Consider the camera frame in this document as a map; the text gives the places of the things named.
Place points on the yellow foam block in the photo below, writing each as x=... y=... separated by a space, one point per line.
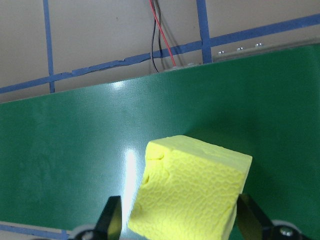
x=190 y=190

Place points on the green belt conveyor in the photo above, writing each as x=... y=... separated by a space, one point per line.
x=62 y=150

